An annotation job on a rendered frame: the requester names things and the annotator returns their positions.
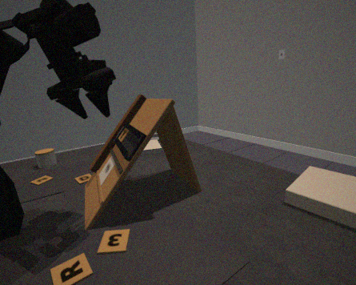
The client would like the grey cylinder with tan lid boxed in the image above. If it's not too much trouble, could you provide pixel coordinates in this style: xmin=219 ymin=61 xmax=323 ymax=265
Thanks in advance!
xmin=34 ymin=149 xmax=57 ymax=168

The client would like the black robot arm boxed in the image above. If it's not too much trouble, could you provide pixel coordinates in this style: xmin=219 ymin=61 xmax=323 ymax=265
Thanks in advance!
xmin=0 ymin=0 xmax=106 ymax=94

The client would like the white paper label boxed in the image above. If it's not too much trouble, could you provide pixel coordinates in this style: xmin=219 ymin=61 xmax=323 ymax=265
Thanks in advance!
xmin=99 ymin=156 xmax=115 ymax=186

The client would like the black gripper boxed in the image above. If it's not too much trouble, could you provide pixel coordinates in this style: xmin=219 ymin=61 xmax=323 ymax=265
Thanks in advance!
xmin=47 ymin=48 xmax=116 ymax=119

